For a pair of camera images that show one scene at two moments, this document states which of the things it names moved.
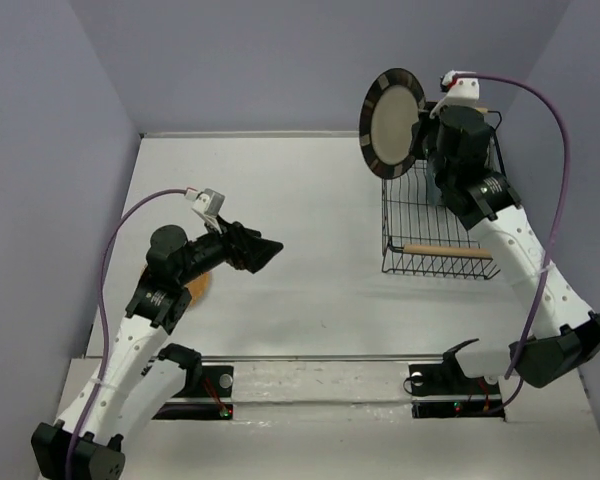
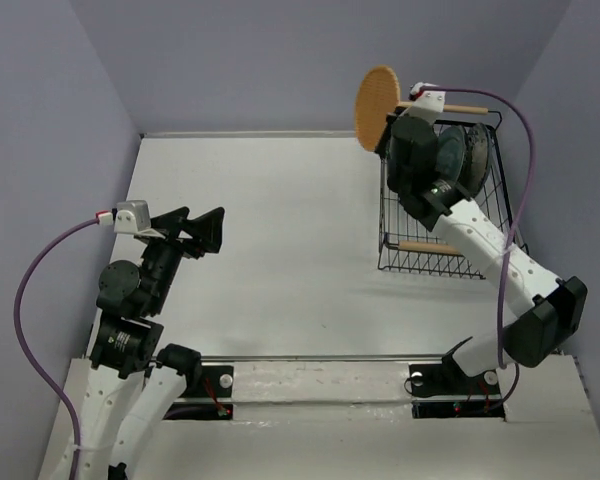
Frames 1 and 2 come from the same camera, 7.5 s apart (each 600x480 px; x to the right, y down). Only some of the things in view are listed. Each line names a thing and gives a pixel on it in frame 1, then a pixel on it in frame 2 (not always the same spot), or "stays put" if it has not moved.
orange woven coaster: (199, 288) to (376, 95)
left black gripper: (242, 246) to (208, 229)
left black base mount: (208, 381) stays put
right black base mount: (443, 390) stays put
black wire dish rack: (420, 238) stays put
